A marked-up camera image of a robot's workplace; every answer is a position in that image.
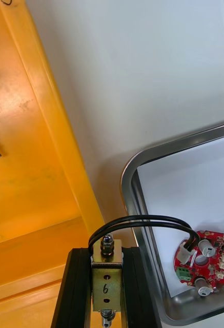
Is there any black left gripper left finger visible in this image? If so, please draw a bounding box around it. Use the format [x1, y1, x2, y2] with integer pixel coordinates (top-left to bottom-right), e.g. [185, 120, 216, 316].
[51, 247, 93, 328]

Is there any metal solenoid with black cable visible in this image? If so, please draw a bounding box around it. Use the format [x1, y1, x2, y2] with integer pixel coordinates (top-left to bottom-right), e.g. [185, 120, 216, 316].
[88, 214, 201, 328]

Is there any steel tray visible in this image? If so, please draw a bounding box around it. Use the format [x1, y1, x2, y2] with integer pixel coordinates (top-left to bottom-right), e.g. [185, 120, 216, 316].
[120, 120, 224, 327]

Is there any round red circuit board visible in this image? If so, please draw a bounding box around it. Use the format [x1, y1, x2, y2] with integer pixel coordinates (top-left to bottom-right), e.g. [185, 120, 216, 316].
[173, 230, 224, 297]

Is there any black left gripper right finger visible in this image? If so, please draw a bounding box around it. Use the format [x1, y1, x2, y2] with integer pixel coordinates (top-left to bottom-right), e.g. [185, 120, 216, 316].
[121, 247, 162, 328]

